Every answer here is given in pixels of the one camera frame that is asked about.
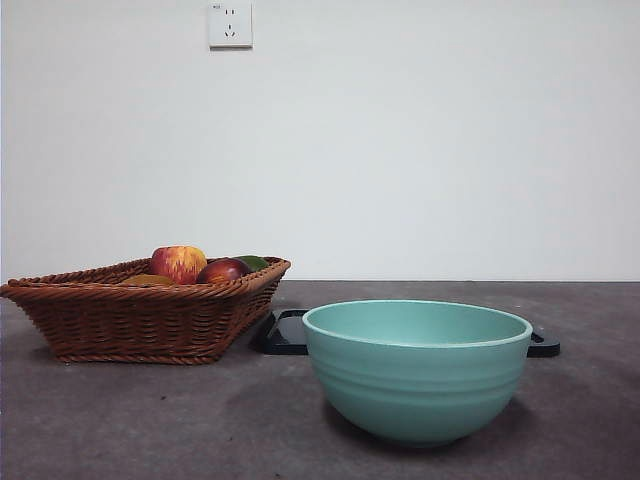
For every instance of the dark red apple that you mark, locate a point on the dark red apple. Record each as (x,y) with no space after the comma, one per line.
(225,271)

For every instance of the dark green rectangular tray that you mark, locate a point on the dark green rectangular tray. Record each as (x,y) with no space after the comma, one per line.
(285,335)

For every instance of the teal ceramic bowl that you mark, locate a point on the teal ceramic bowl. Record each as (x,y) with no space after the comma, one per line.
(415,385)

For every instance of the brown wicker basket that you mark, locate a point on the brown wicker basket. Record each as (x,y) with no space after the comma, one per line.
(140,320)

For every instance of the white wall socket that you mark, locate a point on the white wall socket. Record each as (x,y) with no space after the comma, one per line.
(230,25)

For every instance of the orange-brown fruit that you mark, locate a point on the orange-brown fruit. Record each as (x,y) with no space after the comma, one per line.
(147,280)

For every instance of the green avocado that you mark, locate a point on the green avocado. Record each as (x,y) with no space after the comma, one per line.
(256,262)

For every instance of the red and yellow apple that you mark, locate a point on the red and yellow apple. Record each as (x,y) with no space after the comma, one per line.
(177,265)

